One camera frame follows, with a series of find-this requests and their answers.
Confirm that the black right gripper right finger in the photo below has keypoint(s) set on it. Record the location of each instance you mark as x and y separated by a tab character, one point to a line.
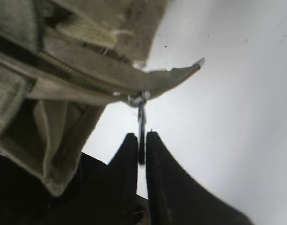
175	198

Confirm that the metal zipper pull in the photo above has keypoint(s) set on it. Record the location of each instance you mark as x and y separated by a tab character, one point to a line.
141	122

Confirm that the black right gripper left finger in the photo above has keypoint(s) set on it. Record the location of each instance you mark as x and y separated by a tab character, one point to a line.
110	198

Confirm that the yellow-green canvas bag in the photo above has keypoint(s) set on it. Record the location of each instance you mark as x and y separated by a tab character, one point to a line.
61	63

